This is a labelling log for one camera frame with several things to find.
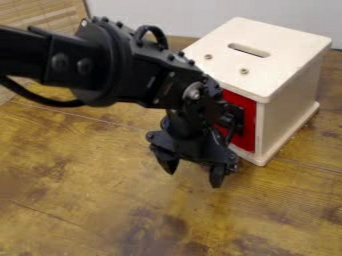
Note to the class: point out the white wooden drawer cabinet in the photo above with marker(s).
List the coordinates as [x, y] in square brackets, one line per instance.
[267, 67]

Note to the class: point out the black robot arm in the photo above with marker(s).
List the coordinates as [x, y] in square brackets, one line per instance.
[110, 64]

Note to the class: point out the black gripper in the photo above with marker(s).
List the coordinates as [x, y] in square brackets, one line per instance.
[204, 149]

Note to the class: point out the red drawer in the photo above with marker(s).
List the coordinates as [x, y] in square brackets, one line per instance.
[243, 138]

